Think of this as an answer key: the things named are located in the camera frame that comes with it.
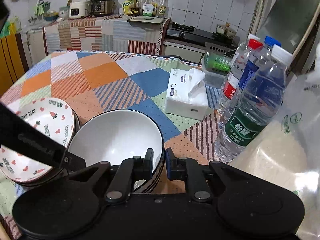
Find white bowl dark rim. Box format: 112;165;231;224
68;109;166;193

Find orange wooden chair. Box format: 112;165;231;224
0;33;29;96

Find white tissue pack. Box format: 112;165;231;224
164;68;209;120

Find patchwork tablecloth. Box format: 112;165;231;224
0;49;226;240

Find red cap water bottle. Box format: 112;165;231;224
216;33;260;115

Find green label water bottle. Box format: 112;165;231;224
214;45;293;163

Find plastic bag of rice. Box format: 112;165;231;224
230;57;320;239

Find clear box green items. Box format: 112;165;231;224
201;42;236;89

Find patchwork counter cloth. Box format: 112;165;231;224
43;15;170;55

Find blue cap water bottle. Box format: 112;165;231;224
235;36;281;100

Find white rice cooker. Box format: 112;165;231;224
69;1;92;19

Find black gas stove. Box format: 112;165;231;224
165;22;236;48

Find glass pot with lid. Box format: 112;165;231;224
216;23;236;40

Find black pressure cooker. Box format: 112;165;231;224
91;0;116;17

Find yellow oil bottle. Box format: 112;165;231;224
122;0;141;17

